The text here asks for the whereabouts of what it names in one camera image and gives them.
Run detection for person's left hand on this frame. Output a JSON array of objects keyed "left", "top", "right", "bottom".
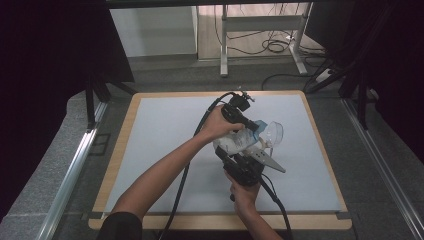
[{"left": 199, "top": 104, "right": 247, "bottom": 143}]

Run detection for clear plastic measuring cup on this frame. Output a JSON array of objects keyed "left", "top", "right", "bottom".
[{"left": 246, "top": 120, "right": 285, "bottom": 158}]

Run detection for white metal desk frame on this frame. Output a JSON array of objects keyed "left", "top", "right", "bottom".
[{"left": 219, "top": 3, "right": 314, "bottom": 78}]

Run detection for white and blue pouch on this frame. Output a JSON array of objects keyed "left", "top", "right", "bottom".
[{"left": 212, "top": 119, "right": 268, "bottom": 157}]

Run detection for black curtain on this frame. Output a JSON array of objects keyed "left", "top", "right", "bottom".
[
  {"left": 304, "top": 0, "right": 424, "bottom": 168},
  {"left": 0, "top": 0, "right": 136, "bottom": 218}
]

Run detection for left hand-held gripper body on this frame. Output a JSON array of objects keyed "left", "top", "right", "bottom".
[{"left": 221, "top": 90, "right": 257, "bottom": 130}]

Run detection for black tripod stand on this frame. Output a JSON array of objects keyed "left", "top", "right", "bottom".
[{"left": 84, "top": 74, "right": 138, "bottom": 132}]

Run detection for silver metal rail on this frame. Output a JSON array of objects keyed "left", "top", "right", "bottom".
[
  {"left": 35, "top": 100, "right": 110, "bottom": 240},
  {"left": 340, "top": 97, "right": 424, "bottom": 240}
]

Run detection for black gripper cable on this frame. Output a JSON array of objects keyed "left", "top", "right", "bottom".
[
  {"left": 259, "top": 173, "right": 295, "bottom": 240},
  {"left": 159, "top": 91, "right": 236, "bottom": 240}
]

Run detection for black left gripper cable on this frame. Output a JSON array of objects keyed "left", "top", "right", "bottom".
[{"left": 159, "top": 91, "right": 236, "bottom": 240}]

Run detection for white power strip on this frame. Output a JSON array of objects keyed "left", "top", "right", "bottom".
[{"left": 314, "top": 67, "right": 333, "bottom": 84}]

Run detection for black metal stand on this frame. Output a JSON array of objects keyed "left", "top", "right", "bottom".
[{"left": 304, "top": 58, "right": 372, "bottom": 132}]

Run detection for person's right hand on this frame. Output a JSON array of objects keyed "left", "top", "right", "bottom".
[{"left": 225, "top": 170, "right": 262, "bottom": 215}]

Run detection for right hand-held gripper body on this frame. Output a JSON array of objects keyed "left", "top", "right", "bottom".
[{"left": 223, "top": 145, "right": 287, "bottom": 187}]

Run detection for black floor cables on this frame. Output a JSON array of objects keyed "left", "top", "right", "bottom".
[{"left": 213, "top": 3, "right": 327, "bottom": 92}]

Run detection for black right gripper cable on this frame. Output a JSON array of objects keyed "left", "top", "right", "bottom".
[{"left": 259, "top": 173, "right": 295, "bottom": 240}]

